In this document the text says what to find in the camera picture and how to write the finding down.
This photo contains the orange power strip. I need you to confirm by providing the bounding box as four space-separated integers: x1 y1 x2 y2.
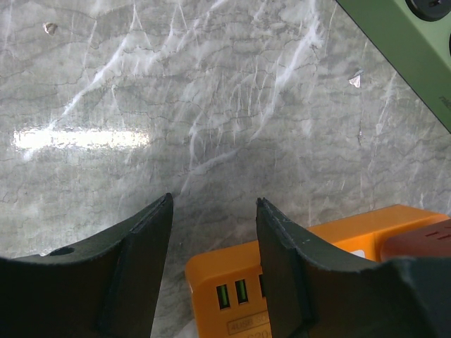
185 205 450 337

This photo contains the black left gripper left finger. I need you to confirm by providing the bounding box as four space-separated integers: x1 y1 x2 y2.
1 194 173 337

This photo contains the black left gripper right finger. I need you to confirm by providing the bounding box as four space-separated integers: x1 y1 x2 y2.
256 199 450 337

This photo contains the green power strip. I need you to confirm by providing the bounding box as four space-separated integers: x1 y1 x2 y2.
338 0 450 130

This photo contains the red koi cube adapter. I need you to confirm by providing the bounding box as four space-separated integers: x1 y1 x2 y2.
380 219 450 261

